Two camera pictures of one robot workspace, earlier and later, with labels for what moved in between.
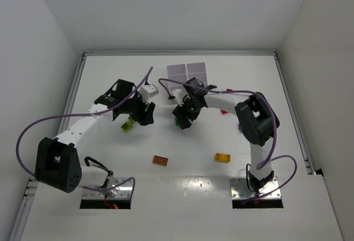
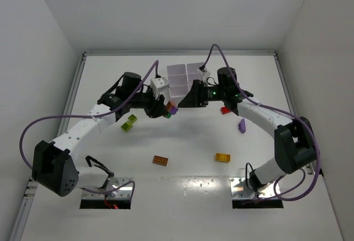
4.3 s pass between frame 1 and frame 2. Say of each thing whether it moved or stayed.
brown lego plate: stayed
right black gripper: moved
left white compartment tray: stayed
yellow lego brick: stayed
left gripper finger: moved
